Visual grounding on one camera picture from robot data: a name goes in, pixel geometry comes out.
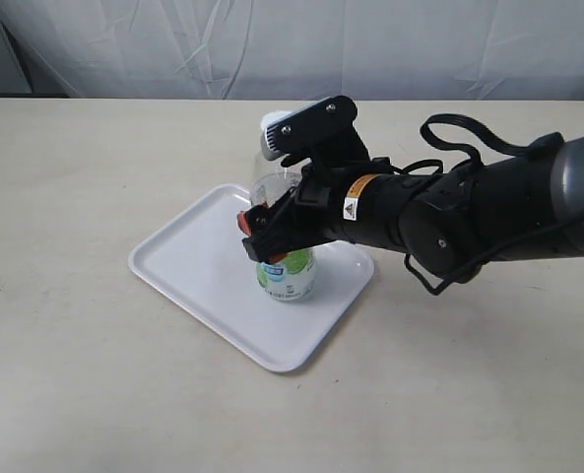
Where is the clear plastic water bottle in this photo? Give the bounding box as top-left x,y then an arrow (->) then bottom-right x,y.
250,143 -> 317,302

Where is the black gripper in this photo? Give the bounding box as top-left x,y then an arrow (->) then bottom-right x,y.
236,165 -> 351,262

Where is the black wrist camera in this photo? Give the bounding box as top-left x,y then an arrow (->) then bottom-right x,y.
260,95 -> 370,168

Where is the white rectangular plastic tray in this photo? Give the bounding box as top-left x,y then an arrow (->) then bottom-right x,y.
128,184 -> 374,373

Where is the white wrinkled backdrop curtain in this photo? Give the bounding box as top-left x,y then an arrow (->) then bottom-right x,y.
0,1 -> 584,101

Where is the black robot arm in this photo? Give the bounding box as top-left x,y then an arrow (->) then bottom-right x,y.
237,133 -> 584,283

